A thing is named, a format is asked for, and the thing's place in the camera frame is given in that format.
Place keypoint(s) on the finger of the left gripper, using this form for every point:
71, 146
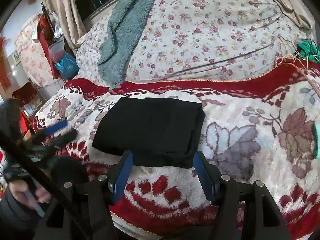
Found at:
55, 127
61, 141

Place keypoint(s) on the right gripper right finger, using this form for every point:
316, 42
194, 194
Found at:
208, 176

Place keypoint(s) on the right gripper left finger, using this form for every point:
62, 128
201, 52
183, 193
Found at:
119, 175

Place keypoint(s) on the black pants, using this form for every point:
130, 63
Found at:
158, 131

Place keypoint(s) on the person's left hand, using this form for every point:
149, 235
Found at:
19, 190

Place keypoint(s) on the blue plastic bag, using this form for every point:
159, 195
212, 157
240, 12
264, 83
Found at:
67, 67

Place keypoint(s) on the floral covered cabinet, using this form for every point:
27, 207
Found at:
34, 62

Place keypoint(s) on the red and white floral blanket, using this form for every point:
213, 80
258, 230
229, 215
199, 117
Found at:
258, 129

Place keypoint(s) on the teal fleece garment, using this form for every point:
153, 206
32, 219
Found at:
124, 29

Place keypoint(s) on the beige curtain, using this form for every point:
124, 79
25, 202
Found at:
71, 23

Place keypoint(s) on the green yarn bundle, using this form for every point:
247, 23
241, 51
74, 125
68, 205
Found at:
308, 50

